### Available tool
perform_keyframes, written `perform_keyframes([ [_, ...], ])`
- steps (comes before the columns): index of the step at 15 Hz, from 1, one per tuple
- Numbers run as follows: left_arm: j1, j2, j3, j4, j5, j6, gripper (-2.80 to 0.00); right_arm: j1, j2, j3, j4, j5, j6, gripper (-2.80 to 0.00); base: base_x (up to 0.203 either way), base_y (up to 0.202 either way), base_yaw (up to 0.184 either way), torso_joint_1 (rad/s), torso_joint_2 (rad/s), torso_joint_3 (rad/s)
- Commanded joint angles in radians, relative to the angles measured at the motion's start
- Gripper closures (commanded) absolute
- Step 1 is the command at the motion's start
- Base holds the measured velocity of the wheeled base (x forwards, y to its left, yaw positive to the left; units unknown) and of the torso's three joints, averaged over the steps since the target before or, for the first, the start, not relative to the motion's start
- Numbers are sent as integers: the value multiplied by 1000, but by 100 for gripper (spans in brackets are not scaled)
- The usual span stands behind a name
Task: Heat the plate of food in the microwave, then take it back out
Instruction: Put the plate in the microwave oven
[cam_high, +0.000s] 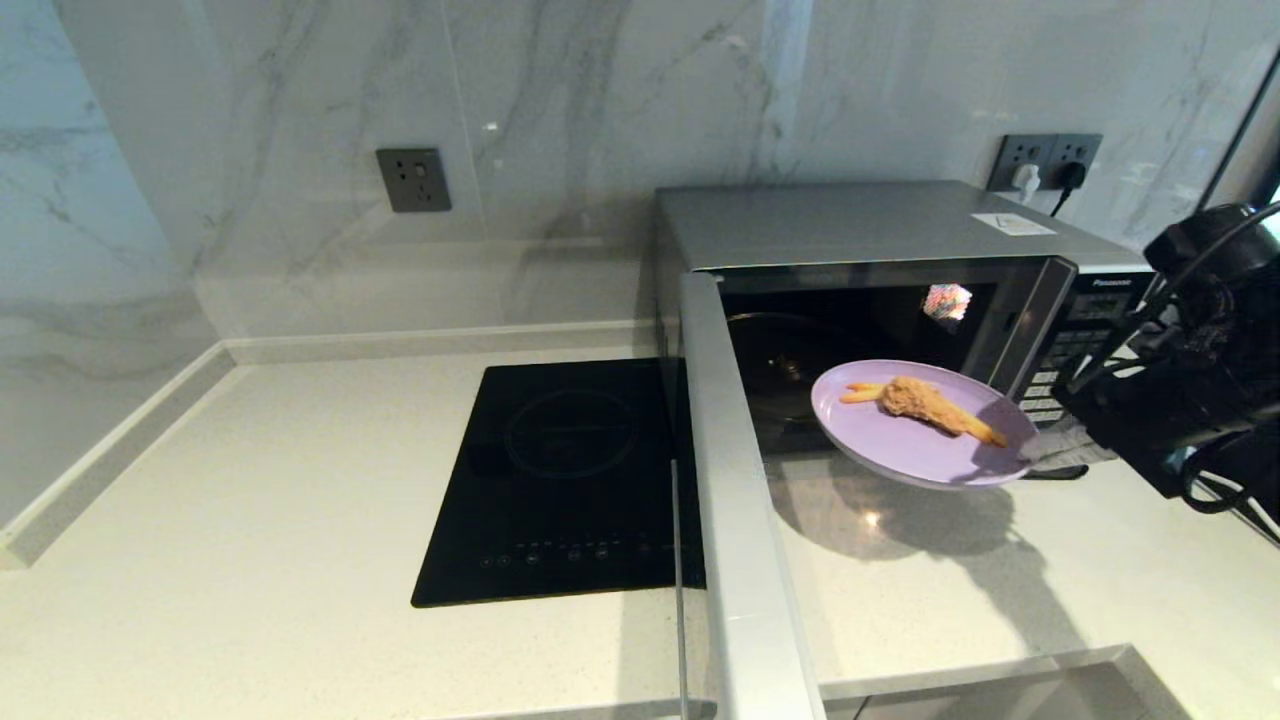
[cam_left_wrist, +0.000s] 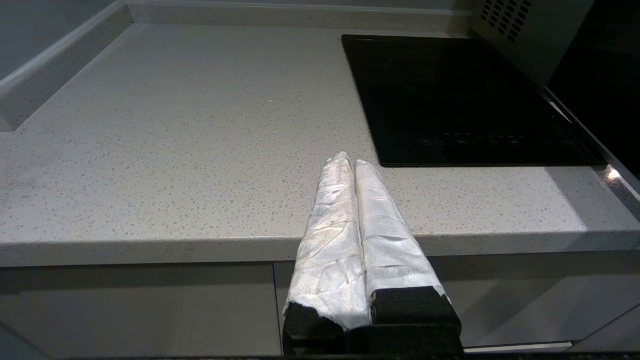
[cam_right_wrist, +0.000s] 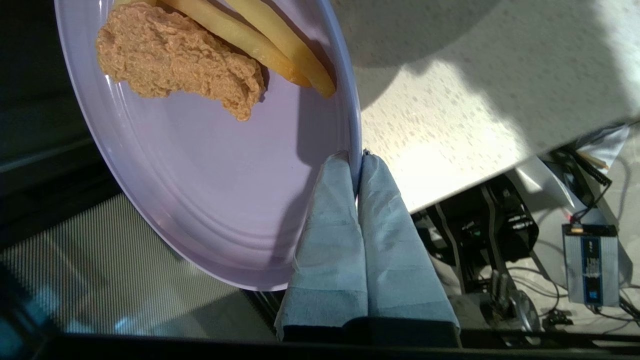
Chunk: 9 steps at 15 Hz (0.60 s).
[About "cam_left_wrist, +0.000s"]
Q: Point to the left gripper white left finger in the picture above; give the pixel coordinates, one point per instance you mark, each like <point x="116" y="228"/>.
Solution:
<point x="330" y="250"/>

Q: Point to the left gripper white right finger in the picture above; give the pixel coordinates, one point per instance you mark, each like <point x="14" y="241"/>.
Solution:
<point x="390" y="250"/>

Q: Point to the black glass microwave door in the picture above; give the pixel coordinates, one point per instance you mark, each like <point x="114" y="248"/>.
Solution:
<point x="605" y="75"/>

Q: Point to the grey drawer front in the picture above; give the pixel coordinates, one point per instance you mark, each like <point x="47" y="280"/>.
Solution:
<point x="525" y="300"/>
<point x="140" y="310"/>

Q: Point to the black induction cooktop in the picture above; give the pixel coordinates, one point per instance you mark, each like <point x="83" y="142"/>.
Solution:
<point x="450" y="100"/>

